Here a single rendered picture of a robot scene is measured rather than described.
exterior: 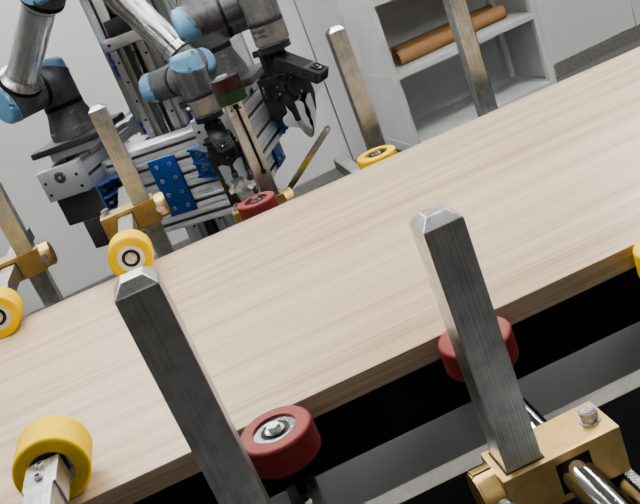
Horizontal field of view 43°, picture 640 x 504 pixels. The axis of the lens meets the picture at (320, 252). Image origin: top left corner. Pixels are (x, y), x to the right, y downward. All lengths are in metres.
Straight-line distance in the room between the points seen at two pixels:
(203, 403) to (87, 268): 3.88
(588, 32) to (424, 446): 4.56
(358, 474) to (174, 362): 0.40
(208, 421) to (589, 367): 0.52
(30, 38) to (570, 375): 1.69
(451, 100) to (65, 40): 2.15
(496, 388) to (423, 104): 4.17
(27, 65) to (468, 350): 1.84
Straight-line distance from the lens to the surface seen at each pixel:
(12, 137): 4.37
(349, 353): 0.95
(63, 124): 2.53
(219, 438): 0.66
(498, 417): 0.72
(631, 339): 1.04
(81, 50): 4.34
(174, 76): 2.01
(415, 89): 4.80
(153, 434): 0.98
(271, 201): 1.60
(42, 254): 1.73
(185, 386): 0.64
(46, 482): 0.87
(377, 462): 0.97
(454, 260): 0.65
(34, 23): 2.27
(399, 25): 4.74
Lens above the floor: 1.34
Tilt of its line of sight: 21 degrees down
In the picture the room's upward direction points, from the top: 22 degrees counter-clockwise
